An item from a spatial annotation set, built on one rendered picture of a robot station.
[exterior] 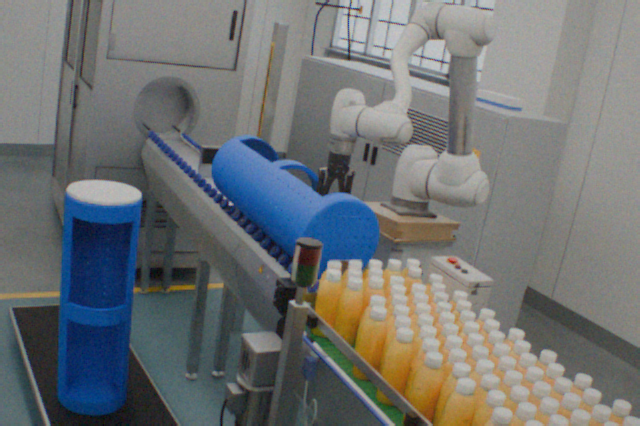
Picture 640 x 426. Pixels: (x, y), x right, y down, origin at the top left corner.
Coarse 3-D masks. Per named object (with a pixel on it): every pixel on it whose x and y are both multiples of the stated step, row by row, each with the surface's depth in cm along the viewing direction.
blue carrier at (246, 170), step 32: (224, 160) 278; (256, 160) 261; (288, 160) 256; (224, 192) 279; (256, 192) 248; (288, 192) 232; (256, 224) 253; (288, 224) 224; (320, 224) 216; (352, 224) 221; (352, 256) 226
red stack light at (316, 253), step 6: (294, 252) 164; (300, 252) 162; (306, 252) 162; (312, 252) 162; (318, 252) 162; (294, 258) 164; (300, 258) 162; (306, 258) 162; (312, 258) 162; (318, 258) 163; (306, 264) 162; (312, 264) 163
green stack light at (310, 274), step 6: (294, 264) 164; (300, 264) 163; (318, 264) 164; (294, 270) 164; (300, 270) 163; (306, 270) 163; (312, 270) 163; (318, 270) 165; (294, 276) 164; (300, 276) 163; (306, 276) 163; (312, 276) 164; (294, 282) 164; (300, 282) 164; (306, 282) 164; (312, 282) 164
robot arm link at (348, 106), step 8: (344, 96) 226; (352, 96) 225; (360, 96) 227; (336, 104) 228; (344, 104) 226; (352, 104) 225; (360, 104) 227; (336, 112) 228; (344, 112) 226; (352, 112) 224; (360, 112) 223; (336, 120) 228; (344, 120) 226; (352, 120) 224; (336, 128) 229; (344, 128) 227; (352, 128) 225; (344, 136) 229; (352, 136) 230
